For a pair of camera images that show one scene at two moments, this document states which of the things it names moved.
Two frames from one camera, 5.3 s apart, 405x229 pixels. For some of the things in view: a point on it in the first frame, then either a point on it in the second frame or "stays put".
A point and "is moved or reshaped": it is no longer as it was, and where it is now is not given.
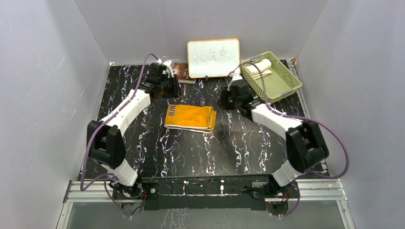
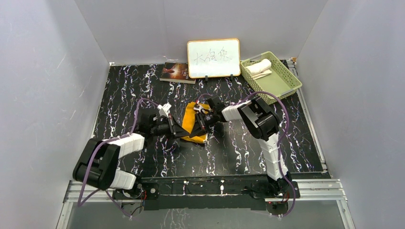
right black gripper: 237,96 → 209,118
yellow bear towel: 194,118 is moved or reshaped
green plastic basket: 269,77 stays put
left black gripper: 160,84 → 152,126
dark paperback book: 181,69 stays put
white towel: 260,68 stays put
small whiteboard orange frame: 213,57 stays put
